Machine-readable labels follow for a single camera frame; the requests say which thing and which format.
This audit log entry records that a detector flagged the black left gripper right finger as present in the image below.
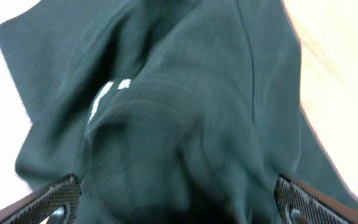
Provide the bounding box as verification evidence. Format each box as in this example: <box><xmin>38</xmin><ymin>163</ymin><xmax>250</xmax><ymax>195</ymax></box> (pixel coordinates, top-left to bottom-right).
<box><xmin>274</xmin><ymin>175</ymin><xmax>358</xmax><ymax>224</ymax></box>

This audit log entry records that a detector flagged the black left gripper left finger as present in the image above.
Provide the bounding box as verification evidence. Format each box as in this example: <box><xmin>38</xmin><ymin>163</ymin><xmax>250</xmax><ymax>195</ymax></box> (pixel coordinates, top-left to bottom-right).
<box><xmin>0</xmin><ymin>174</ymin><xmax>81</xmax><ymax>224</ymax></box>

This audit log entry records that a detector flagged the black polo shirt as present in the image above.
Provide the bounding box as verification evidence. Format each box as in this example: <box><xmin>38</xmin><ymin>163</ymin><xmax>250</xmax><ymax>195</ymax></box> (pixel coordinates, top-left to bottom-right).
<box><xmin>0</xmin><ymin>0</ymin><xmax>358</xmax><ymax>223</ymax></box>

